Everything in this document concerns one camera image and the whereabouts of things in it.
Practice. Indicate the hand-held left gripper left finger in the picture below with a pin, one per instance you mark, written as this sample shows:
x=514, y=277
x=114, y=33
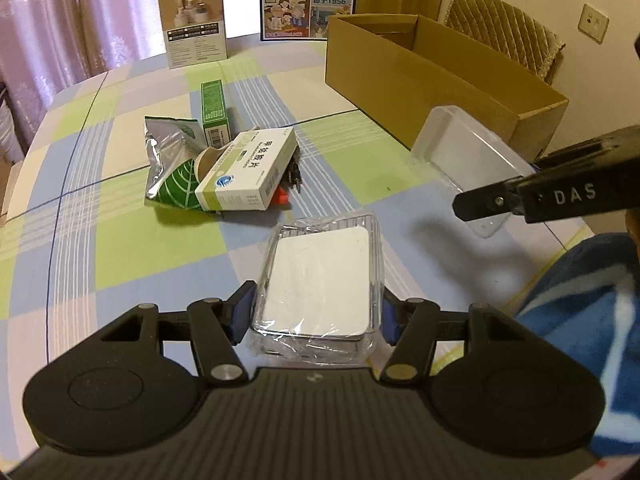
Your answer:
x=241, y=312

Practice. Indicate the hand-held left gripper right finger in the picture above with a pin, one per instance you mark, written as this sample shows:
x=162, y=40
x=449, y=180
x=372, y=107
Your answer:
x=391, y=320

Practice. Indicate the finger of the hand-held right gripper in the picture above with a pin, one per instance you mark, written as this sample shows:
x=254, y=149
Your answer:
x=590, y=152
x=500, y=201

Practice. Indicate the clear plastic lid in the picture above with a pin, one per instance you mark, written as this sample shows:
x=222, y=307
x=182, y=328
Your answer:
x=460, y=145

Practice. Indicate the clear plastic box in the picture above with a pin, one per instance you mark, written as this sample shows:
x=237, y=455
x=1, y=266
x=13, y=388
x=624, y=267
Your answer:
x=320, y=280

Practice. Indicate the small red item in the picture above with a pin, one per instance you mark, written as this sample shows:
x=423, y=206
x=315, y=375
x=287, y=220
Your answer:
x=282, y=196

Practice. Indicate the white green medicine box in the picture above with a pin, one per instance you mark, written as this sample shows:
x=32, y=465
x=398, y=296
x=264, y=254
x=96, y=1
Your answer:
x=250, y=170

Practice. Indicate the beige speckled spoon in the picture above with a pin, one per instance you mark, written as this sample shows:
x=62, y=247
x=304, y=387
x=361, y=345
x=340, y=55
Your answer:
x=207, y=160

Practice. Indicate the brown cardboard box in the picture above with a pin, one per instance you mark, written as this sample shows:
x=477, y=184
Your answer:
x=400, y=75

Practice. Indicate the person's blue striped clothing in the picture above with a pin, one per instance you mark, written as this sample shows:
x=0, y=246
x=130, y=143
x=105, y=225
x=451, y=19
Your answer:
x=580, y=300

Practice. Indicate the quilted chair back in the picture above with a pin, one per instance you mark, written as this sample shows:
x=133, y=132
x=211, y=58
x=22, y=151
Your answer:
x=505, y=25

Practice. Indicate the silver green leaf pouch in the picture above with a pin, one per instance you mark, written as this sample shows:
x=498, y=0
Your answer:
x=167, y=160

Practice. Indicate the green toothpaste box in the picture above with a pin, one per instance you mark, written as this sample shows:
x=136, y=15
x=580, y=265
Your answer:
x=214, y=107

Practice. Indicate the blue illustrated carton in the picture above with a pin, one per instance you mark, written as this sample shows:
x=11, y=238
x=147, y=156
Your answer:
x=305, y=0

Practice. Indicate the beige product box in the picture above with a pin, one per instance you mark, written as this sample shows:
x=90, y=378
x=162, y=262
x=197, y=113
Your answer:
x=195, y=25

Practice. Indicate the pink patterned curtain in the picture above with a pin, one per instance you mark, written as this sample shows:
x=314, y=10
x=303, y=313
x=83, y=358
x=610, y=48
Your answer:
x=75, y=10

